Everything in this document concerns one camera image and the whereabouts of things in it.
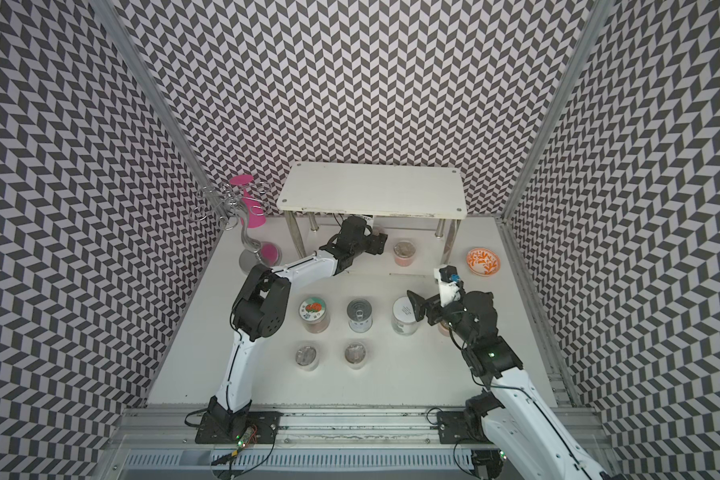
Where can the silver pull-tab tin can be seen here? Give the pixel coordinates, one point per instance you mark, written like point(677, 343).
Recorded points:
point(359, 312)

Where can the tomato-lid seed jar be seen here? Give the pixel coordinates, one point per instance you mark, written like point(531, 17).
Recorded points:
point(314, 315)

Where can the small black-red seed cup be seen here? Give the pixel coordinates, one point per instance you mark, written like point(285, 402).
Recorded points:
point(356, 355)

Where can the clear wine glass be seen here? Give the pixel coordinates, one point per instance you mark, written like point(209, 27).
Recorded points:
point(235, 212)

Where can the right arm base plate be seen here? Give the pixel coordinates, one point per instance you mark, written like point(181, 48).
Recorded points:
point(454, 427)

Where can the white two-tier shelf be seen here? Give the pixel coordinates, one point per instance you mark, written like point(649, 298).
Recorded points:
point(372, 190)

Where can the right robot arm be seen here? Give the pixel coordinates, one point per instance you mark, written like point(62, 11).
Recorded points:
point(509, 412)

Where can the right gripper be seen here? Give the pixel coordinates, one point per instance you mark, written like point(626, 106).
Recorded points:
point(420, 307)

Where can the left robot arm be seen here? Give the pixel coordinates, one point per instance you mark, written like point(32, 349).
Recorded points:
point(260, 308)

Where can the aluminium front rail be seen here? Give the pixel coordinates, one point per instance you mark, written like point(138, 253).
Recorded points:
point(162, 437)

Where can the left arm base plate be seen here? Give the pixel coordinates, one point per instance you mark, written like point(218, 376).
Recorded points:
point(230, 431)

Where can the small yellow-label seed cup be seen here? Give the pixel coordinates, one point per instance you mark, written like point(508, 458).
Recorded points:
point(307, 358)

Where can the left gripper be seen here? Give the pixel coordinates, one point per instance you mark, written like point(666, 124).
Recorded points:
point(378, 243)

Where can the corner aluminium post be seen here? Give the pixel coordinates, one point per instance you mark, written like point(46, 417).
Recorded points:
point(106, 14)
point(581, 52)

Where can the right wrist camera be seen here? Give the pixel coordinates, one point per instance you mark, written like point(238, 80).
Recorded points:
point(449, 283)

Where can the pink plastic wine glass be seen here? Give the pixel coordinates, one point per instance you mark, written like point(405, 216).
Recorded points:
point(250, 190)

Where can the large orange seed tub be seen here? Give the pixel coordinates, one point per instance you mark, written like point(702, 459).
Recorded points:
point(444, 328)

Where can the right corner aluminium post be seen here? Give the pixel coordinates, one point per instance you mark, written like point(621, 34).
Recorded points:
point(581, 52)

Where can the left corner aluminium post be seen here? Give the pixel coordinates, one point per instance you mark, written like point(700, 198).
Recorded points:
point(106, 14)

